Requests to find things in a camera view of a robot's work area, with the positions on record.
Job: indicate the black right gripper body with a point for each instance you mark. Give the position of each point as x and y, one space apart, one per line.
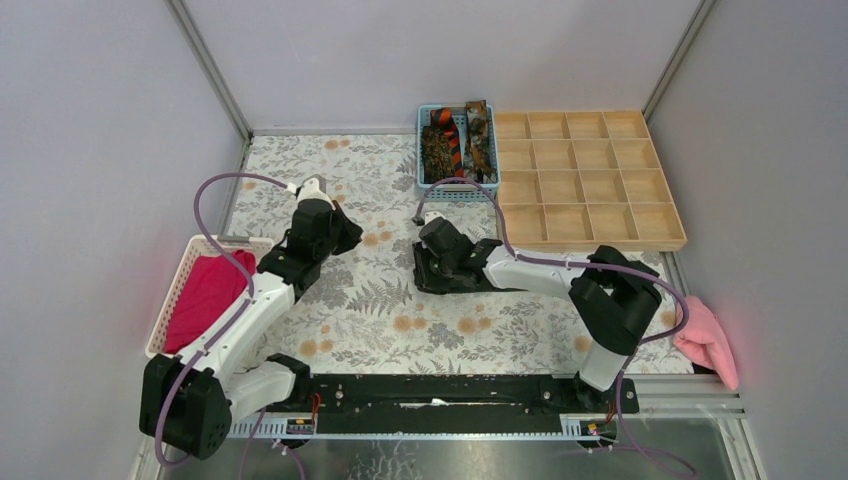
444 264

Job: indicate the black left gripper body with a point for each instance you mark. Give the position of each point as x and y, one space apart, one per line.
342 228

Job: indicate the dark green leaf tie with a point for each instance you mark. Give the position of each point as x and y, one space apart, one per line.
444 275

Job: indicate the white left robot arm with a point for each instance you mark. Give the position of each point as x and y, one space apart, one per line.
190 400

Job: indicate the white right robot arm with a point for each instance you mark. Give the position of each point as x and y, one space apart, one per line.
616 298

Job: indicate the light blue plastic basket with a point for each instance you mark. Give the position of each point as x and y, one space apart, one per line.
457 189

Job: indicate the black gold patterned tie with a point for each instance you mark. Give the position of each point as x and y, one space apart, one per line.
433 155

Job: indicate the orange grey floral tie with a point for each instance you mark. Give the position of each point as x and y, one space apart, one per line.
478 162

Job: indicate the white plastic basket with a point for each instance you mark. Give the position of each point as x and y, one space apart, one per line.
198 246

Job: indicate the red cloth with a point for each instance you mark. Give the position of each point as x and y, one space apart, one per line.
212 285

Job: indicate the orange black striped tie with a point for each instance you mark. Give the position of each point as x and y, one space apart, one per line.
442 118

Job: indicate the wooden compartment tray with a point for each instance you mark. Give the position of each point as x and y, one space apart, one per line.
571 181

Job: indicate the pink cloth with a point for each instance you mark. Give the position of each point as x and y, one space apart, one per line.
703 342

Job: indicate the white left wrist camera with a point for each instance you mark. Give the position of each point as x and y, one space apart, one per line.
314 188

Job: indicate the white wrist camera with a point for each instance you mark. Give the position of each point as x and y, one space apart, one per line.
427 217
314 188

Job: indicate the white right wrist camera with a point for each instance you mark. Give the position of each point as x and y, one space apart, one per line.
427 217

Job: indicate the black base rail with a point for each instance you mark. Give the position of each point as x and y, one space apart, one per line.
452 405

